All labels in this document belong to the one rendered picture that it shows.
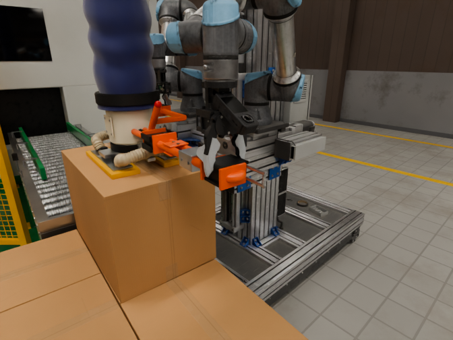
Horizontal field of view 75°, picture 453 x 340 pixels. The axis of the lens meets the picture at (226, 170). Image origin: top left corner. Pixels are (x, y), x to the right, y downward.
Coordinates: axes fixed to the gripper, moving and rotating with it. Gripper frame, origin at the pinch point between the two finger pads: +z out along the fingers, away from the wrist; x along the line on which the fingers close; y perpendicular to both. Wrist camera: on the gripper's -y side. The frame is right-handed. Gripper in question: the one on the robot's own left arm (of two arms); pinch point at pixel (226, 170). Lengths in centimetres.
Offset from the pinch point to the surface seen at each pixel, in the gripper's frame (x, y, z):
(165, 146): 3.1, 25.3, -0.7
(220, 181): 4.7, -3.8, 0.5
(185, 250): -5, 32, 42
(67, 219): 23, 97, 48
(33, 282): 42, 62, 53
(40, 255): 38, 79, 53
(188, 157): 3.4, 11.6, -0.8
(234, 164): 0.3, -3.5, -2.3
